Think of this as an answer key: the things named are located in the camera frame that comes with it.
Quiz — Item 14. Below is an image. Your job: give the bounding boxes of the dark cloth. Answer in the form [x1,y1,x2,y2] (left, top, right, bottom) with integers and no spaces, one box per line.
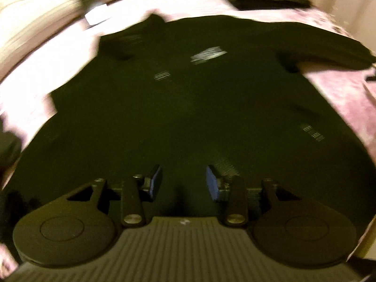
[0,117,23,180]

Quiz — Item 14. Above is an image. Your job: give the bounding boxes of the white curtain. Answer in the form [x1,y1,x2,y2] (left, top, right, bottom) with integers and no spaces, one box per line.
[0,0,97,75]

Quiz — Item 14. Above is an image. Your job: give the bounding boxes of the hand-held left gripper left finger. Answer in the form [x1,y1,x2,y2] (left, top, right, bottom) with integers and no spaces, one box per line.
[67,164,164,228]

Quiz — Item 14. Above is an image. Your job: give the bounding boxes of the white paper card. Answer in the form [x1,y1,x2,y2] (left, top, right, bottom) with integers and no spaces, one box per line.
[85,4,110,26]

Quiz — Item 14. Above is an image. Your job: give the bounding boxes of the black long-sleeve shirt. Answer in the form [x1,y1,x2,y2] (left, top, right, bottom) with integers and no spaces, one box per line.
[6,13,376,212]

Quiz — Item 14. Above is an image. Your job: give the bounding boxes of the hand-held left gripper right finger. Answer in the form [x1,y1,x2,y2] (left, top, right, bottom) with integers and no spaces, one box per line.
[206,164,304,227]

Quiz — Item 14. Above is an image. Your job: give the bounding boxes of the pink floral bedspread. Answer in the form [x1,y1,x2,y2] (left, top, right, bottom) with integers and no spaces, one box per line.
[0,0,376,271]

